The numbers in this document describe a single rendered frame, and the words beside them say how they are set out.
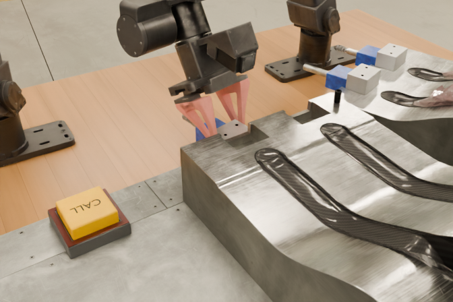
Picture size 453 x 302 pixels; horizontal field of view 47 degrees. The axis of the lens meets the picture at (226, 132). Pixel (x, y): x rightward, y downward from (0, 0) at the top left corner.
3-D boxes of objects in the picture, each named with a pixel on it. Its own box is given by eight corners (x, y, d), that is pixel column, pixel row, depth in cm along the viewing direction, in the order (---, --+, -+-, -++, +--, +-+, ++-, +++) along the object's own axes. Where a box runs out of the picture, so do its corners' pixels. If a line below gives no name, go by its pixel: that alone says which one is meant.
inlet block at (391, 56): (326, 64, 100) (329, 38, 97) (339, 55, 103) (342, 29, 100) (390, 85, 93) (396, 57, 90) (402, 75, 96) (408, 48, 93)
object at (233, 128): (172, 135, 85) (170, 106, 82) (195, 123, 87) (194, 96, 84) (226, 171, 77) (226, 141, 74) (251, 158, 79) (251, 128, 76)
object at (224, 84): (265, 123, 77) (245, 63, 76) (230, 142, 73) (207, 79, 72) (238, 126, 83) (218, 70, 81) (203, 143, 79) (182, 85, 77)
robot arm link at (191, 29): (186, 48, 70) (168, -2, 69) (162, 56, 74) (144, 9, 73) (221, 34, 74) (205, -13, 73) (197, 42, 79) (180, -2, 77)
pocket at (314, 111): (279, 131, 76) (281, 110, 74) (307, 121, 78) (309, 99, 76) (300, 146, 73) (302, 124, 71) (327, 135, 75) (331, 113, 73)
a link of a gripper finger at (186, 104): (253, 130, 76) (232, 69, 74) (217, 149, 72) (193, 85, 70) (226, 132, 81) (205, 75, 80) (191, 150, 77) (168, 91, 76)
